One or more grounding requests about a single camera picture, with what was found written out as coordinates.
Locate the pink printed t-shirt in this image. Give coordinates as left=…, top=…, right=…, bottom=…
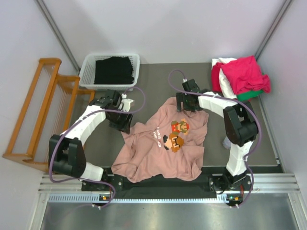
left=111, top=97, right=209, bottom=183

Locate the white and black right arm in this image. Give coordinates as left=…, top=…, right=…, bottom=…
left=176, top=79, right=259, bottom=190

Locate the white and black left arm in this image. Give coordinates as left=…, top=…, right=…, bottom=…
left=48, top=90, right=134, bottom=190

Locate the black folded t-shirt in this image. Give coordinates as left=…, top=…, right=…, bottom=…
left=94, top=57, right=134, bottom=85

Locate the green t-shirt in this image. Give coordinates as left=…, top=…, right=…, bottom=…
left=236, top=90, right=264, bottom=101

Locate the white plastic basket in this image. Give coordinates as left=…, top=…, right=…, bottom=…
left=79, top=53, right=140, bottom=91

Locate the magenta t-shirt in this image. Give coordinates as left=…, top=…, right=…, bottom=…
left=221, top=56, right=271, bottom=95

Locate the wooden rack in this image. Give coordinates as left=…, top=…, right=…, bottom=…
left=3, top=57, right=95, bottom=172

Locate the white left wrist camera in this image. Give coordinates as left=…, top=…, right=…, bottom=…
left=120, top=93, right=135, bottom=112

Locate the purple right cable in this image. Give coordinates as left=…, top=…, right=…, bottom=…
left=167, top=69, right=262, bottom=208

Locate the purple cable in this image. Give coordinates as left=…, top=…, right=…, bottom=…
left=48, top=86, right=146, bottom=208
left=167, top=69, right=262, bottom=208

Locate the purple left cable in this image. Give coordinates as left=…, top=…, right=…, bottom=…
left=48, top=86, right=146, bottom=208

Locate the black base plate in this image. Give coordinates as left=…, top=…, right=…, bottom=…
left=81, top=167, right=253, bottom=198

